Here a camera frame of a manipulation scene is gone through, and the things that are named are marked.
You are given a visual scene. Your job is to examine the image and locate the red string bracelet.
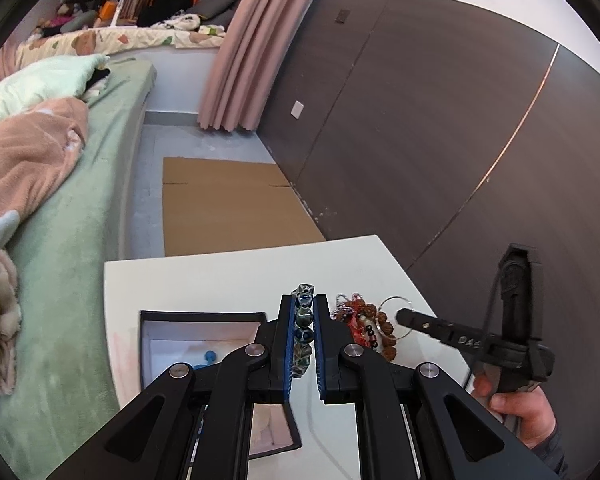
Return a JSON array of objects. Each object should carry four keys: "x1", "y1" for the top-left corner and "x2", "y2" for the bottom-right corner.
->
[{"x1": 331, "y1": 292, "x2": 376, "y2": 348}]

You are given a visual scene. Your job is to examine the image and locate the pink curtain right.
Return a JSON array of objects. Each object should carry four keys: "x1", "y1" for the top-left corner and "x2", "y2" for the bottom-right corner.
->
[{"x1": 198, "y1": 0, "x2": 312, "y2": 131}]

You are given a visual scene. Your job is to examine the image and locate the floral window seat cushion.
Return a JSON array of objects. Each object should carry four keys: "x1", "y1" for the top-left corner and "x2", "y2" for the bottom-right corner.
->
[{"x1": 15, "y1": 27, "x2": 225, "y2": 68}]

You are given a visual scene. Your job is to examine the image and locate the silver chain necklace robot pendant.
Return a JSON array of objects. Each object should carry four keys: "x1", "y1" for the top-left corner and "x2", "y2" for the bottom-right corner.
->
[{"x1": 377, "y1": 295, "x2": 413, "y2": 341}]

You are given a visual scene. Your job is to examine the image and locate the brown rudraksha bead bracelet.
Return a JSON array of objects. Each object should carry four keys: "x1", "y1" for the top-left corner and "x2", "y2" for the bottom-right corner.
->
[{"x1": 352, "y1": 301, "x2": 399, "y2": 361}]

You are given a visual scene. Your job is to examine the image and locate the flattened brown cardboard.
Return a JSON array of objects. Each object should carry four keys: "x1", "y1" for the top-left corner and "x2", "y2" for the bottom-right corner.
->
[{"x1": 162, "y1": 157, "x2": 324, "y2": 257}]

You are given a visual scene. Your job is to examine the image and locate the black jewelry box white inside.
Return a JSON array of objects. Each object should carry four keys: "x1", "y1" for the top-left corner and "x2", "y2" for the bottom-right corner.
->
[{"x1": 138, "y1": 311, "x2": 302, "y2": 460}]

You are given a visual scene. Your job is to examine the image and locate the pink duck print blanket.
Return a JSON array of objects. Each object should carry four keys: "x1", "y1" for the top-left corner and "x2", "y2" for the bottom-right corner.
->
[{"x1": 0, "y1": 98, "x2": 88, "y2": 396}]

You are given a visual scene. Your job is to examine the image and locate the light green pillow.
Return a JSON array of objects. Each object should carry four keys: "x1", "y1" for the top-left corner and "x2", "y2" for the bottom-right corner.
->
[{"x1": 0, "y1": 54, "x2": 109, "y2": 121}]

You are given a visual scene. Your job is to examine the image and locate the green bed with sheet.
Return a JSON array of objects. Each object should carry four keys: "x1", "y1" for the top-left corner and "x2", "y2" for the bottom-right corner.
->
[{"x1": 0, "y1": 58, "x2": 157, "y2": 479}]

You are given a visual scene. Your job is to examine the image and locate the dark glass bead bracelet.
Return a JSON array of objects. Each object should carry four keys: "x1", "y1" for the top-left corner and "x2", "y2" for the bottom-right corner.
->
[{"x1": 292, "y1": 282, "x2": 315, "y2": 378}]

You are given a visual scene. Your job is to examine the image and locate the white wall socket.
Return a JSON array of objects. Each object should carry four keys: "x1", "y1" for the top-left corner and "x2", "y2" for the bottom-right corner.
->
[{"x1": 290, "y1": 101, "x2": 304, "y2": 119}]

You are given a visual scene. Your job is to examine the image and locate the person's right hand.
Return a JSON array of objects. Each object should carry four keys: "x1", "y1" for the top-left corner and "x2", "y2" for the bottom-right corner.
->
[{"x1": 471, "y1": 374, "x2": 557, "y2": 450}]

